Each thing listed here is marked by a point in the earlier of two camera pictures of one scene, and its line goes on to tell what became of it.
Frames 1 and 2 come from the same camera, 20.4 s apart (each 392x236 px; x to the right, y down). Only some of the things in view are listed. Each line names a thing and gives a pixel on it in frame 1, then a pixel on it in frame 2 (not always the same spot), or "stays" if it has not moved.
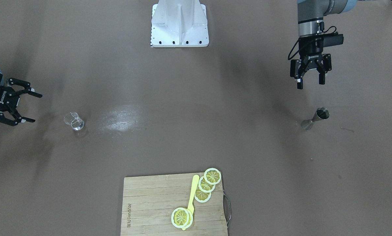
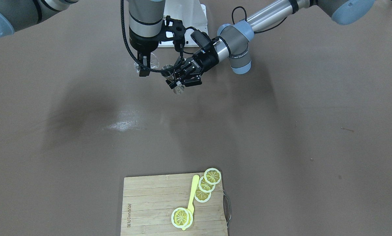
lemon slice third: x=201 y=196 stays
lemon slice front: x=181 y=217 stays
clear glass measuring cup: x=73 y=119 -> x=154 y=63
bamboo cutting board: x=148 y=201 stays
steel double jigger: x=321 y=113 -> x=169 y=74
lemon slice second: x=205 y=186 stays
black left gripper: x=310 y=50 -> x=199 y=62
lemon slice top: x=212 y=176 stays
